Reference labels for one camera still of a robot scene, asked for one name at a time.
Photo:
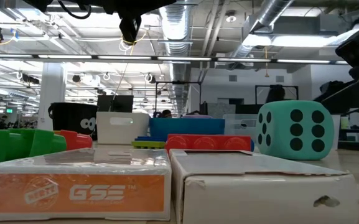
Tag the black monitor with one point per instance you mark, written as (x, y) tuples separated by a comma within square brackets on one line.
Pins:
[(115, 103)]

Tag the teal foam dice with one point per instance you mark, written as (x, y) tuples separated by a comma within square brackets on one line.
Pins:
[(282, 137)]

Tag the white pillar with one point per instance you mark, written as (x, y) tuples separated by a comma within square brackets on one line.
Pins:
[(53, 93)]

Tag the green exit sign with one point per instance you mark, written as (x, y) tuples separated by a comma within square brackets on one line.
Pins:
[(9, 110)]

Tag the person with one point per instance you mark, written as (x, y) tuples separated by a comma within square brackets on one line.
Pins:
[(275, 93), (166, 114)]

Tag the big red three-stud block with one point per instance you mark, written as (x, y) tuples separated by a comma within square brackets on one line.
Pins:
[(207, 143)]

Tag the purple foam dice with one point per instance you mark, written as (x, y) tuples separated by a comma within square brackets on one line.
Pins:
[(198, 116)]

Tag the silver air duct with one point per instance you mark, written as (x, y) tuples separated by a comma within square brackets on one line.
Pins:
[(269, 12), (176, 31)]

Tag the white card box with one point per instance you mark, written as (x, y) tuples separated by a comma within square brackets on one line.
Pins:
[(260, 199)]

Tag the blue plastic bin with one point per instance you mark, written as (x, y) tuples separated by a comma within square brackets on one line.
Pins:
[(185, 127)]

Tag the black station frame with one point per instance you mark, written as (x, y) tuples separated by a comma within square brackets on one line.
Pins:
[(179, 82), (292, 87)]

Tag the clear plastic bin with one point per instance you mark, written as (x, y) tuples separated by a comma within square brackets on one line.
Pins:
[(238, 124)]

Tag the linear ceiling light strip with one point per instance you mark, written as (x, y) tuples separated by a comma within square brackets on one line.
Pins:
[(182, 58)]

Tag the blue toy block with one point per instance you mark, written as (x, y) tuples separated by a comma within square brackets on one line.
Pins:
[(151, 138), (252, 145)]

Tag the black bucket with cartoon eyes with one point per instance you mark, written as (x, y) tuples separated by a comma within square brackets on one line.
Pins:
[(70, 118)]

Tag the white plastic bin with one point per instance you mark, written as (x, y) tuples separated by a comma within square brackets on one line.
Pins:
[(120, 133)]

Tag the lime green plate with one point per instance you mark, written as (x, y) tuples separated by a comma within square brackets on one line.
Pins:
[(148, 145)]

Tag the orange card box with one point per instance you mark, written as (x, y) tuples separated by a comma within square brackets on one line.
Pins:
[(73, 193)]

